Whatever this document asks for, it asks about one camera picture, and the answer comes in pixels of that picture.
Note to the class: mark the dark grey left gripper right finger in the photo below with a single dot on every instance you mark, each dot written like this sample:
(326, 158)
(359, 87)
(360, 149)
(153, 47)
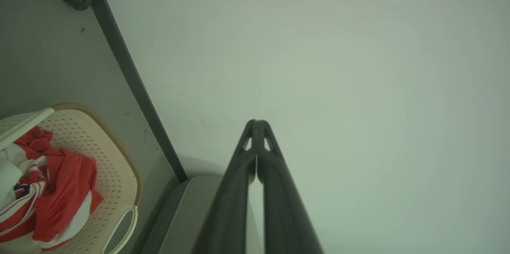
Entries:
(287, 206)

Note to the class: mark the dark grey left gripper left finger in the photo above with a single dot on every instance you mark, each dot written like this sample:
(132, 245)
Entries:
(227, 206)

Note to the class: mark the red mesh shorts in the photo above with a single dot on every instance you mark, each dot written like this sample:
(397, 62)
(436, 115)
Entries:
(67, 190)

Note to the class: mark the red and white striped garment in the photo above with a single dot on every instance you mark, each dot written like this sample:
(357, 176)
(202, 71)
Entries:
(10, 178)

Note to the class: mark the cream perforated plastic laundry basket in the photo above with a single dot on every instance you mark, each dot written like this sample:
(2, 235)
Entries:
(115, 174)

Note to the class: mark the black baseboard strip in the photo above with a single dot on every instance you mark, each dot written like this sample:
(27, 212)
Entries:
(131, 71)

